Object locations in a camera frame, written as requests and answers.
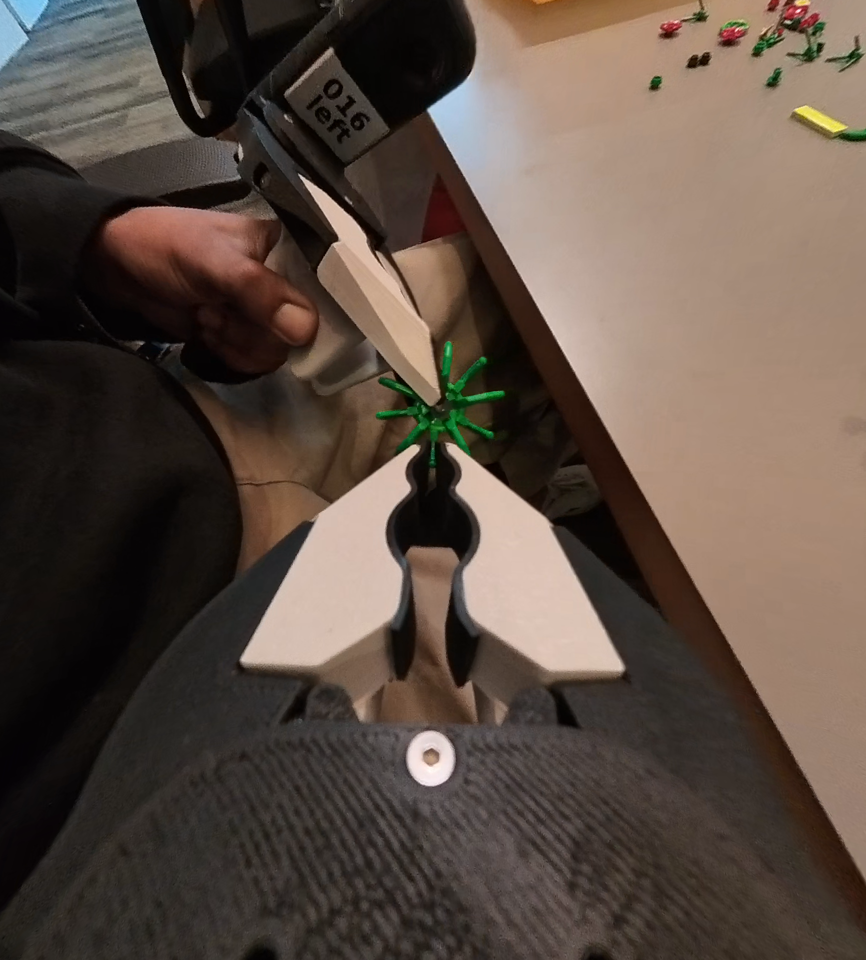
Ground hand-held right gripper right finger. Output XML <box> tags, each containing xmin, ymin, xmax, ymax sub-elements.
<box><xmin>436</xmin><ymin>441</ymin><xmax>625</xmax><ymax>724</ymax></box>

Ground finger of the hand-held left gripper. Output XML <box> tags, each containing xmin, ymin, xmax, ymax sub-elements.
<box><xmin>316</xmin><ymin>240</ymin><xmax>443</xmax><ymax>408</ymax></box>
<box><xmin>299</xmin><ymin>178</ymin><xmax>421</xmax><ymax>321</ymax></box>

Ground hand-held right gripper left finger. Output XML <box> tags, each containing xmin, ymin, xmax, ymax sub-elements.
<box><xmin>239</xmin><ymin>448</ymin><xmax>434</xmax><ymax>721</ymax></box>

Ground green toy plant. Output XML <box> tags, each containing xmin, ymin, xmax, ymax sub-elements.
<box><xmin>375</xmin><ymin>341</ymin><xmax>508</xmax><ymax>468</ymax></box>

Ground person's left forearm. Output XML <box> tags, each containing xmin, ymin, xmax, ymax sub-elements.
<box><xmin>0</xmin><ymin>120</ymin><xmax>149</xmax><ymax>331</ymax></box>

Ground person's left hand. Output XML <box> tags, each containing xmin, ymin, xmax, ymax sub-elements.
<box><xmin>95</xmin><ymin>208</ymin><xmax>322</xmax><ymax>378</ymax></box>

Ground white sneaker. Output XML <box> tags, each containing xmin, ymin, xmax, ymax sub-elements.
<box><xmin>544</xmin><ymin>463</ymin><xmax>603</xmax><ymax>520</ymax></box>

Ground black office chair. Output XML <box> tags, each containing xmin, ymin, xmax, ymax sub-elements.
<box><xmin>80</xmin><ymin>138</ymin><xmax>254</xmax><ymax>205</ymax></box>

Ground person's black jacket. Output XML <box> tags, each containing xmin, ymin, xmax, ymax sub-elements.
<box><xmin>0</xmin><ymin>225</ymin><xmax>243</xmax><ymax>939</ymax></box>

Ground scattered red flower pieces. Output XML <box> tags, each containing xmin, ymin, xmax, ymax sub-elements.
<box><xmin>658</xmin><ymin>0</ymin><xmax>865</xmax><ymax>90</ymax></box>

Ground yellow flat brick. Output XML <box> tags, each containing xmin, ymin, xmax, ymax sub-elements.
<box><xmin>790</xmin><ymin>105</ymin><xmax>850</xmax><ymax>139</ymax></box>

